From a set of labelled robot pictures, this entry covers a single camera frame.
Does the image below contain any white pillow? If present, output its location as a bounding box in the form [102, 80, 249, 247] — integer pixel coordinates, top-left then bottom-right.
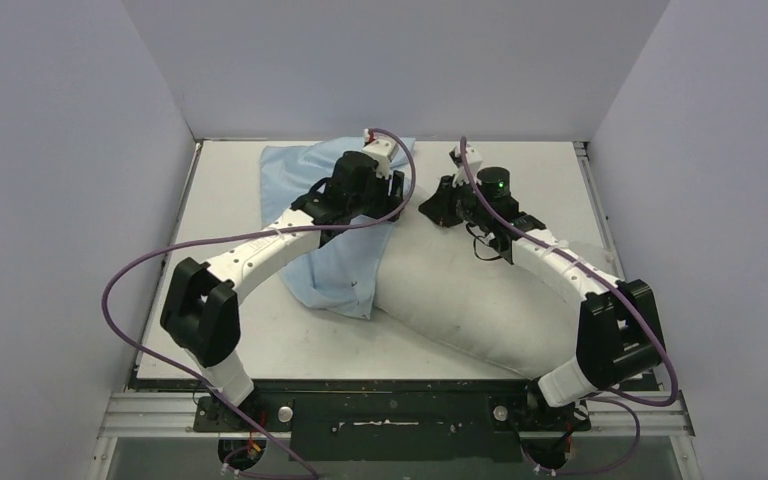
[373, 188, 579, 380]

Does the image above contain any light blue pillowcase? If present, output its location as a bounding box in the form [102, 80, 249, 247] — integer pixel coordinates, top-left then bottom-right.
[259, 137, 395, 320]

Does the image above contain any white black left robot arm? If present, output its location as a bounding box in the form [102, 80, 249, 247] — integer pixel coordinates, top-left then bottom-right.
[160, 145, 404, 430]

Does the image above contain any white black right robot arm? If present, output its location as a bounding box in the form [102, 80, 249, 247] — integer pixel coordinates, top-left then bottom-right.
[418, 167, 663, 428]

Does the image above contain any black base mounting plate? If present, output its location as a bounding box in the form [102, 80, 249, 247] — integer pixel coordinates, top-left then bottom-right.
[128, 377, 657, 464]

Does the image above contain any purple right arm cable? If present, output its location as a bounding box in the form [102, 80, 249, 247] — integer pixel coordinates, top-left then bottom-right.
[458, 136, 680, 477]

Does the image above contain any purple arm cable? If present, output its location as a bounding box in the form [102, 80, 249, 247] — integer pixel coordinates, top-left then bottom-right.
[101, 127, 418, 480]
[458, 136, 680, 477]

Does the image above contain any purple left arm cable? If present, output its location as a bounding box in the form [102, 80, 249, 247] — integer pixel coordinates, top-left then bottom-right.
[101, 127, 418, 480]

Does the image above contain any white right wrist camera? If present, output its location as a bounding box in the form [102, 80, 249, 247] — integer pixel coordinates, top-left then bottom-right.
[449, 145, 483, 187]

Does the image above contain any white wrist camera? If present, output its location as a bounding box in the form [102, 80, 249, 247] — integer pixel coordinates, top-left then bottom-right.
[449, 145, 483, 187]
[361, 129, 399, 180]

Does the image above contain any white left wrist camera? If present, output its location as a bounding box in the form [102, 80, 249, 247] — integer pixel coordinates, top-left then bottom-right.
[361, 129, 399, 180]

